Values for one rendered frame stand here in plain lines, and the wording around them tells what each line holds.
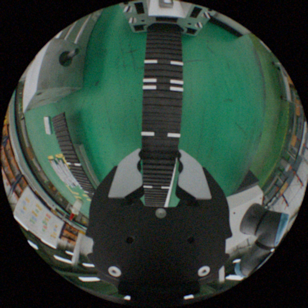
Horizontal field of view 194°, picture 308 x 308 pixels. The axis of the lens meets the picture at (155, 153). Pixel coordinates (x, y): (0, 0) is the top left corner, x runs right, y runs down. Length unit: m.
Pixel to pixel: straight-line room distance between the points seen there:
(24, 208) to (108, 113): 2.96
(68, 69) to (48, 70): 0.04
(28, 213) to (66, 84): 2.98
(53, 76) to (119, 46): 0.11
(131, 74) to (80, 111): 0.11
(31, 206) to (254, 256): 3.19
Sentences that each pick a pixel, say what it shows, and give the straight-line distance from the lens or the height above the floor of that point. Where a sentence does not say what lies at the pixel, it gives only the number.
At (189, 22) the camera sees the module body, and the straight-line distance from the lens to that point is 0.18.
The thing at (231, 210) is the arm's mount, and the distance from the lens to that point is 0.40.
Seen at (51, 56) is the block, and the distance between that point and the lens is 0.17.
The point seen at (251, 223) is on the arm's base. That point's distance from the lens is 0.47.
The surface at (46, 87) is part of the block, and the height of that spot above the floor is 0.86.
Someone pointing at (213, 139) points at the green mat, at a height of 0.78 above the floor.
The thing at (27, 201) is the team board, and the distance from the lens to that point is 2.96.
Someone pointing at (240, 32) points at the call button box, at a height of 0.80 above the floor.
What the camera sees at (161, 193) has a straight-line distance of 0.19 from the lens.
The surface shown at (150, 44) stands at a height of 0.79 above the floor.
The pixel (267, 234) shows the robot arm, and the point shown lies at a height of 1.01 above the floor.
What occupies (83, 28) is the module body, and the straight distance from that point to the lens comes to 0.25.
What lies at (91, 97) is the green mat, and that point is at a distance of 0.18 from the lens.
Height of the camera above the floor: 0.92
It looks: 59 degrees down
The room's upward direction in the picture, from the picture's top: 178 degrees counter-clockwise
